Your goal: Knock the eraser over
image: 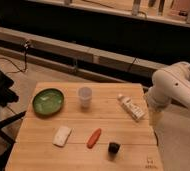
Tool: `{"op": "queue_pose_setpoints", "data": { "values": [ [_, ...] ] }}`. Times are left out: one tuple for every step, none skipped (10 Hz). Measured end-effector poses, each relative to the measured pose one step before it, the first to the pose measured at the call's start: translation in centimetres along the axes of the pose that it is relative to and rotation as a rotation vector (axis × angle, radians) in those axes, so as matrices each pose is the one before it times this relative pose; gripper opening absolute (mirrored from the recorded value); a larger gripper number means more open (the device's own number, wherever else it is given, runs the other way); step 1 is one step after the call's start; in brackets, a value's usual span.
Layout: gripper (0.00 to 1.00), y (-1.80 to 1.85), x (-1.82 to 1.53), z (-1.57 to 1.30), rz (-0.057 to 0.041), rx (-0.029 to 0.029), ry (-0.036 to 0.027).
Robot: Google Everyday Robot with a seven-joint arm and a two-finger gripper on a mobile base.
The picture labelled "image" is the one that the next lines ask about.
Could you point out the green round plate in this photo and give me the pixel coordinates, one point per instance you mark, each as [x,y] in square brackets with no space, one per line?
[48,102]

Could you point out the white cloth sponge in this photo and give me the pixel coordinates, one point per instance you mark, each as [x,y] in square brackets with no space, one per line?
[61,136]

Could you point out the white tube bottle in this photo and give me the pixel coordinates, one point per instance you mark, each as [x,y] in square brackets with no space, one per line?
[127,104]

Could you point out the orange carrot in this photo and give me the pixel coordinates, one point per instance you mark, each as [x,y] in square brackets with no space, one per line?
[94,138]

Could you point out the clear plastic cup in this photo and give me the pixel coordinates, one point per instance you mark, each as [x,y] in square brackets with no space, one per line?
[85,96]

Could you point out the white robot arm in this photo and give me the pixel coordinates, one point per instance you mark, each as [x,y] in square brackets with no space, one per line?
[171,82]

